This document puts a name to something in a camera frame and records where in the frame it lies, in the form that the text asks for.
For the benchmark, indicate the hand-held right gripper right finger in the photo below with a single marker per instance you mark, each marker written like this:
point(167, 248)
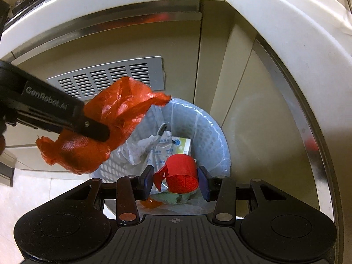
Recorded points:
point(204, 184)

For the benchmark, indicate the red bottle cap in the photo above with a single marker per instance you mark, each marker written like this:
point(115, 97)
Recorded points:
point(181, 170)

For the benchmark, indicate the green terry towel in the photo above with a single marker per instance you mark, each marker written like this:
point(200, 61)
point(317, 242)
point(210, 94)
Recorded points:
point(173, 198)

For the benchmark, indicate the red plastic bag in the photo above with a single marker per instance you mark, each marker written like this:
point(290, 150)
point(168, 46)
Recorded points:
point(121, 101)

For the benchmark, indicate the perforated plastic bin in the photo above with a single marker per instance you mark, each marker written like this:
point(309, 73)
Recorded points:
point(217, 143)

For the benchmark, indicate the metal cabinet vent grille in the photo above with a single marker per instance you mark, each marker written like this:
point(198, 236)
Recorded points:
point(110, 74)

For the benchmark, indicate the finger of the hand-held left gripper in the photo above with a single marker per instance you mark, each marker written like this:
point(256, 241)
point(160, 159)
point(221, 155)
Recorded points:
point(93, 128)

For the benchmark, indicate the beige cabinet door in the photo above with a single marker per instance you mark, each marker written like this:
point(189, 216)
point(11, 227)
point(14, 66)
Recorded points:
point(261, 115)
point(211, 60)
point(178, 60)

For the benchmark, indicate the toothbrush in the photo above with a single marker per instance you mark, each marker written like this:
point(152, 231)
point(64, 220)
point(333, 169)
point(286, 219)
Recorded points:
point(162, 132)

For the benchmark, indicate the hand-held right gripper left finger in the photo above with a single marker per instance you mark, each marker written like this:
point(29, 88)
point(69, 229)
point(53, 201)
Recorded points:
point(145, 184)

